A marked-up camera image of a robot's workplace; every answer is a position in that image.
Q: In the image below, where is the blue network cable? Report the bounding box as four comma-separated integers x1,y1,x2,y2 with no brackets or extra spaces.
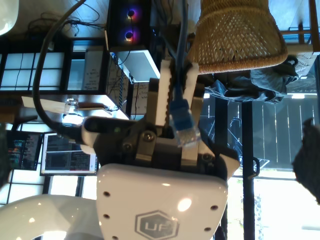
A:
169,0,201,149

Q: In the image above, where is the dark computer monitor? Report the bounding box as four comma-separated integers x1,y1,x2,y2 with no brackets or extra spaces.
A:
6,130,43,172

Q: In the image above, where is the white side table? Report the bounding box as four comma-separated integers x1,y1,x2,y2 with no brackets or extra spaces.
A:
109,49,161,82

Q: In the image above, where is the bright computer monitor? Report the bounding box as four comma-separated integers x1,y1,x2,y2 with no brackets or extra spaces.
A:
39,131,99,177

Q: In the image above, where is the woven wicker chair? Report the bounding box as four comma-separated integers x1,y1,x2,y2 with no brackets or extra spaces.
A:
186,0,289,75

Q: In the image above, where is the grey crumpled garment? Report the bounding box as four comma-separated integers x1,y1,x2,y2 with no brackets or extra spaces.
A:
204,56,300,105

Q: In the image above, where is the white handwritten whiteboard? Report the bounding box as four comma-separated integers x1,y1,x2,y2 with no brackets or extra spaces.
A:
83,49,105,91

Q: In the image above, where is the black computer tower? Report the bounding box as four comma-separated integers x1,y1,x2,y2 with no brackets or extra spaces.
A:
106,0,153,53

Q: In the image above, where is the clear glass jar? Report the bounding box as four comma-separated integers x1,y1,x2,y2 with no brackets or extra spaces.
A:
65,97,80,116

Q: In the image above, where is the camera bar on white bracket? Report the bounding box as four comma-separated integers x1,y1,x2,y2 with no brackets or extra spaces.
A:
80,115,132,154

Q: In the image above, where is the black metal post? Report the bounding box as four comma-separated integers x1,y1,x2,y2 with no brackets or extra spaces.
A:
241,102,255,240

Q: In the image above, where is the black camera cable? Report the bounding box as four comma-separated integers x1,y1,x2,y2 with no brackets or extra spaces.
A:
32,0,88,145

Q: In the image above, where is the wooden frame stool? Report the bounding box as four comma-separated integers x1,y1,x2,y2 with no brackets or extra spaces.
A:
279,0,320,56

